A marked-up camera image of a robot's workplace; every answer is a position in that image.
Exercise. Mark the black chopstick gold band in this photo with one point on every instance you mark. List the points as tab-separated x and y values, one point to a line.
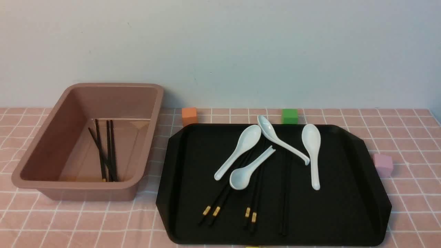
248	214
220	195
225	196
257	199

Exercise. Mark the orange cube block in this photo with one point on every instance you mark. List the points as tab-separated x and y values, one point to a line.
189	116

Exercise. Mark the white ceramic soup spoon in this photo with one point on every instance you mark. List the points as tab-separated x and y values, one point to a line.
311	139
247	140
269	132
240	177

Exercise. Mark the black plastic serving tray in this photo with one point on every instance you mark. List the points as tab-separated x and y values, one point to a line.
350	209

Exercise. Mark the green cube block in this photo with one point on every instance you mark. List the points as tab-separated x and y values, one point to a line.
290	116

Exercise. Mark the black chopstick in bin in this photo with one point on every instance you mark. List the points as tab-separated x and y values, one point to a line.
113	151
109	151
99	146
93	135

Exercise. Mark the pink plastic rectangular bin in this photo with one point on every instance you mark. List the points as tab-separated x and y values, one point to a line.
63	162

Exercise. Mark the pink cube block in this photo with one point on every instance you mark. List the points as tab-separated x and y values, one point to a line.
383	164

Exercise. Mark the pink checkered tablecloth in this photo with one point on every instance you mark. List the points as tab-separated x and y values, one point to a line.
30	220

